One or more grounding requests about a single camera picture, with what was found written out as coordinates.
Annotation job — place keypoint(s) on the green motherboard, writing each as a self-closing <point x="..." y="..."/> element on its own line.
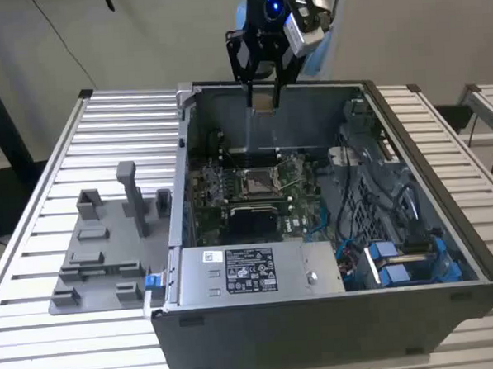
<point x="309" y="206"/>

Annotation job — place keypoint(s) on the black pointed rod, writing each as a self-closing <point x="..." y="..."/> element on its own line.
<point x="108" y="1"/>

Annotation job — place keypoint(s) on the metal slat table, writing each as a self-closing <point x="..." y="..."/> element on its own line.
<point x="490" y="101"/>

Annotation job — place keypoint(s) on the CPU socket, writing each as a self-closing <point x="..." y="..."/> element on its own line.
<point x="256" y="184"/>

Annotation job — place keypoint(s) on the black graphics card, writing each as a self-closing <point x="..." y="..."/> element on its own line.
<point x="252" y="223"/>

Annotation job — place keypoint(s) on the blue disk carrier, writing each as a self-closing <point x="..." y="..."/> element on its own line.
<point x="384" y="251"/>
<point x="396" y="276"/>

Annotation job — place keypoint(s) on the silver power supply unit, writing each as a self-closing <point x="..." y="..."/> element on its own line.
<point x="193" y="278"/>

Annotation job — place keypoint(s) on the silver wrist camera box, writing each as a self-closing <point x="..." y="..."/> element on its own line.
<point x="303" y="39"/>

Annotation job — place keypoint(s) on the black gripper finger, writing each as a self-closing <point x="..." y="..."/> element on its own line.
<point x="288" y="72"/>
<point x="251" y="64"/>

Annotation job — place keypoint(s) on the CPU with silver top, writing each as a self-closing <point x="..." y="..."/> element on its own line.
<point x="264" y="102"/>

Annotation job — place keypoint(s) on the dark grey PC case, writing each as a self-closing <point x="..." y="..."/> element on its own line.
<point x="279" y="340"/>

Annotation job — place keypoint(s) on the black desk frame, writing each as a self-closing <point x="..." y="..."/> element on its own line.
<point x="6" y="135"/>

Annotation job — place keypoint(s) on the grey plastic parts rack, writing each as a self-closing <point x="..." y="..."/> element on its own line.
<point x="109" y="241"/>

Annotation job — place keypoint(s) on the blue case latch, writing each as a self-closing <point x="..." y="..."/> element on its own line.
<point x="152" y="281"/>

